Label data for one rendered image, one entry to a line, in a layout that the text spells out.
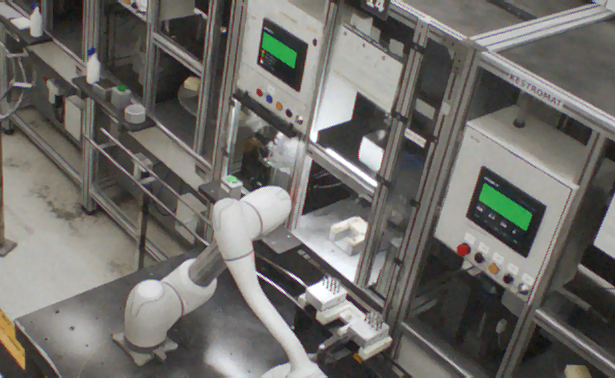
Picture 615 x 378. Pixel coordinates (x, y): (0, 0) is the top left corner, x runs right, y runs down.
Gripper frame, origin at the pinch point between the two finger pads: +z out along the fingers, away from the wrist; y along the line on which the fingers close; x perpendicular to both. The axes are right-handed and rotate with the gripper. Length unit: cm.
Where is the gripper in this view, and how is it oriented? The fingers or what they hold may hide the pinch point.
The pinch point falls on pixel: (345, 344)
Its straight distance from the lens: 331.8
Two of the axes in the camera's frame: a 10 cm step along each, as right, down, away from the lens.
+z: 7.2, -2.9, 6.4
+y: 1.7, -8.1, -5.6
